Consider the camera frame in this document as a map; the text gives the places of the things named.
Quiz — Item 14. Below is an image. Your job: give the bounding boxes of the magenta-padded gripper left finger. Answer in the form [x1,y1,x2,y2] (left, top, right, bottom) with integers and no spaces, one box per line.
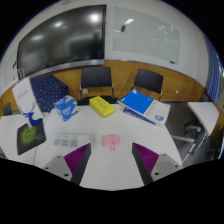
[41,143,92,186]

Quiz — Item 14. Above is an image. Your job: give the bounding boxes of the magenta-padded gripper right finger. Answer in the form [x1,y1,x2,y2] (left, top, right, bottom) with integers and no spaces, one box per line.
[131,143,184,186]

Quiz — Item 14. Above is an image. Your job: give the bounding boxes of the pink charger block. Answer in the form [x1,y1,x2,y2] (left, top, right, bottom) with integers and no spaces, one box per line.
[101,134,122,152]

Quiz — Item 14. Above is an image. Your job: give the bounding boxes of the white power strip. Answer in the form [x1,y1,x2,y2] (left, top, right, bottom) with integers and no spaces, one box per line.
[52,133,91,148]

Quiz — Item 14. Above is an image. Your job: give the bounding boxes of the black green mouse pad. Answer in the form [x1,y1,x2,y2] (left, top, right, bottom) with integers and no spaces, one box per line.
[16,121,47,156]

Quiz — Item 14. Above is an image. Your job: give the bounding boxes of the blue tissue box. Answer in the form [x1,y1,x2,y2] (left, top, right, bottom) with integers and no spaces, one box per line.
[53,94,80,122]

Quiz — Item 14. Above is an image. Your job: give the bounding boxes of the blue white paper pack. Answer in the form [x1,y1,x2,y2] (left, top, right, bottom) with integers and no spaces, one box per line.
[117,88,171,127]

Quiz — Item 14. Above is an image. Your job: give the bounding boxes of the yellow flat box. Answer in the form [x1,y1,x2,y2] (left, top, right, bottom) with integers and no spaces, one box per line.
[88,95,116,119]

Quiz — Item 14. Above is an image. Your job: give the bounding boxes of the small white side table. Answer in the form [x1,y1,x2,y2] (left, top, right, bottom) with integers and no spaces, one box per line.
[173,101,220,158]

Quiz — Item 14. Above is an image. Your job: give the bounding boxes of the blue dotted armchair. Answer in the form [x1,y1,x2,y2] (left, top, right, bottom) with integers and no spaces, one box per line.
[30,74,70,114]

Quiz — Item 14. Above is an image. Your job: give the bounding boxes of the white paper bag blue deer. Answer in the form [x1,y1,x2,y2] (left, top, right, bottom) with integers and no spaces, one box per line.
[11,77,44,128]

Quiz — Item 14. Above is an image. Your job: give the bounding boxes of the black chair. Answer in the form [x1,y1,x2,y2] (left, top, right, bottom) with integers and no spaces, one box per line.
[79,65,118,106]
[132,68,165,101]

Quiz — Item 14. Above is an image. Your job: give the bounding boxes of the grey chair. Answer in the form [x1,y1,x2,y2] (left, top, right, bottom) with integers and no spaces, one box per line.
[2,102,14,117]

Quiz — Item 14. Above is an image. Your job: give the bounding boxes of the blue window blind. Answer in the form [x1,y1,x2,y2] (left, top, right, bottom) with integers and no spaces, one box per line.
[204,36,223,104]

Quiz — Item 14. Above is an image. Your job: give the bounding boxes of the large glass whiteboard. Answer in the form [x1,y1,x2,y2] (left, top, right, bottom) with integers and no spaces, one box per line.
[112,6,181,66]

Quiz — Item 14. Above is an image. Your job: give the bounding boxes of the large black wall screen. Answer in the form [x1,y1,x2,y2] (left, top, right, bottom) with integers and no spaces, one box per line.
[16,4,108,78]

